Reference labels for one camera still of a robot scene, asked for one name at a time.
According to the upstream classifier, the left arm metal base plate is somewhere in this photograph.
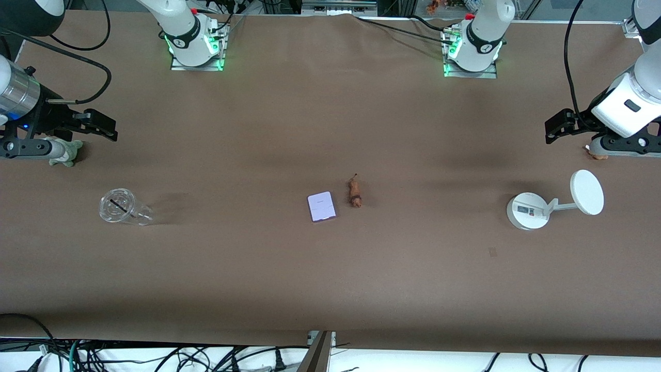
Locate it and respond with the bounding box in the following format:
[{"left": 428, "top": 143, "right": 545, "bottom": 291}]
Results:
[{"left": 443, "top": 26, "right": 498, "bottom": 79}]

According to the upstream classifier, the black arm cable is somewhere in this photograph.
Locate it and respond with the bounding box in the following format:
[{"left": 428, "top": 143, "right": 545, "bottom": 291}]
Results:
[
  {"left": 0, "top": 0, "right": 113, "bottom": 104},
  {"left": 564, "top": 0, "right": 593, "bottom": 127}
]

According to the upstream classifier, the green plush toy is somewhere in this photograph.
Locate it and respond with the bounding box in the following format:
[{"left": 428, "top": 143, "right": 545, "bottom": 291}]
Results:
[{"left": 49, "top": 138, "right": 84, "bottom": 167}]

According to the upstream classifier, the white purple card box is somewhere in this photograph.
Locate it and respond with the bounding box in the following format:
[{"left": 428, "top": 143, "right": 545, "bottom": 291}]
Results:
[{"left": 307, "top": 192, "right": 337, "bottom": 223}]

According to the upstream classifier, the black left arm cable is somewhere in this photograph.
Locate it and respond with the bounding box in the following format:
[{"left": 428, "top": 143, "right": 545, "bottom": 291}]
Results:
[{"left": 564, "top": 0, "right": 593, "bottom": 127}]

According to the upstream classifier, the black looped floor cable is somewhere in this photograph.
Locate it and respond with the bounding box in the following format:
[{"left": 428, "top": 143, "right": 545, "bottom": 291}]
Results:
[{"left": 0, "top": 313, "right": 56, "bottom": 362}]

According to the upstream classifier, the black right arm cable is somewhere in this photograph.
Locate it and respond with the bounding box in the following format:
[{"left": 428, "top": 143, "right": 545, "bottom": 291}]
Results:
[{"left": 0, "top": 0, "right": 113, "bottom": 104}]

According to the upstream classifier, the clear plastic cup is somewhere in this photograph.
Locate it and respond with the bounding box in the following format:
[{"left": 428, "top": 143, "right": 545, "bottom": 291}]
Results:
[{"left": 99, "top": 188, "right": 154, "bottom": 226}]

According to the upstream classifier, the slanted support beam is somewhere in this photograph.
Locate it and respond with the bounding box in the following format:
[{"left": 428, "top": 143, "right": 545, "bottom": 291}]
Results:
[{"left": 297, "top": 331, "right": 334, "bottom": 372}]

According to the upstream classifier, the black cable along table edge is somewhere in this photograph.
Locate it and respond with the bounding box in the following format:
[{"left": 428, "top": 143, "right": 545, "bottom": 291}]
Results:
[{"left": 356, "top": 15, "right": 455, "bottom": 44}]

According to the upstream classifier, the brown table cover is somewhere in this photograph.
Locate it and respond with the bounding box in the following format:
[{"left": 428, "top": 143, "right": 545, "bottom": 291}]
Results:
[{"left": 0, "top": 10, "right": 661, "bottom": 357}]

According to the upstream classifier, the brown lion statue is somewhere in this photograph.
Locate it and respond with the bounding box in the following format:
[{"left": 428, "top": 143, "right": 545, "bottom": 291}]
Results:
[{"left": 348, "top": 174, "right": 363, "bottom": 208}]

